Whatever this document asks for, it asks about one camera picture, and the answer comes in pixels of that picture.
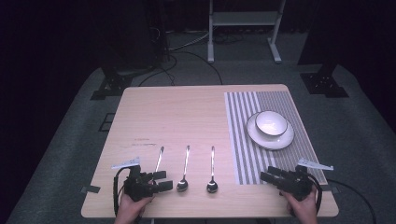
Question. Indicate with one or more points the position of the white plate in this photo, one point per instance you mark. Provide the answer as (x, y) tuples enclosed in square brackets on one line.
[(271, 141)]

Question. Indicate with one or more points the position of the person's right hand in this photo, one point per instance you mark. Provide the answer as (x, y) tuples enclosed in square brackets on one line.
[(303, 210)]

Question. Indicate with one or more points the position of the white metal stand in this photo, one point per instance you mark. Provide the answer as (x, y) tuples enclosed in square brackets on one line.
[(246, 18)]

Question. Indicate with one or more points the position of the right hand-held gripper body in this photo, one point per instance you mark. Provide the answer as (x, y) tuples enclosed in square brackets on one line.
[(294, 183)]

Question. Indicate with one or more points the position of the white bowl with dark rim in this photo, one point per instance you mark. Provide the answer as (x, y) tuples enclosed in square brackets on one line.
[(271, 124)]

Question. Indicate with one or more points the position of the person's left hand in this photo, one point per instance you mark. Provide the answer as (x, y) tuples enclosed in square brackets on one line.
[(130, 208)]

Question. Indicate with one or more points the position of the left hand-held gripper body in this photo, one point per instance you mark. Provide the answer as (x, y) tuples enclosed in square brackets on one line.
[(138, 186)]

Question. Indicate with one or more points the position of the metal spoon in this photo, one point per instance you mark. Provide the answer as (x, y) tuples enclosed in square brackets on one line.
[(160, 158), (182, 185), (212, 186)]

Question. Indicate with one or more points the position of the black tape strip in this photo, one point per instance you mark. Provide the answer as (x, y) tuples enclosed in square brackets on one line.
[(330, 187), (91, 188)]

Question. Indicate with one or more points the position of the black metal stand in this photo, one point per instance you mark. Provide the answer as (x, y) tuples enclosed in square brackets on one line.
[(323, 82), (115, 84)]

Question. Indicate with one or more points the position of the black tape square outline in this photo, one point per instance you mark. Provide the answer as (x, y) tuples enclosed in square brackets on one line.
[(104, 122)]

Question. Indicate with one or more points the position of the grey striped placemat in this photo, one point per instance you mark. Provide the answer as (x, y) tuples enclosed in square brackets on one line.
[(243, 155)]

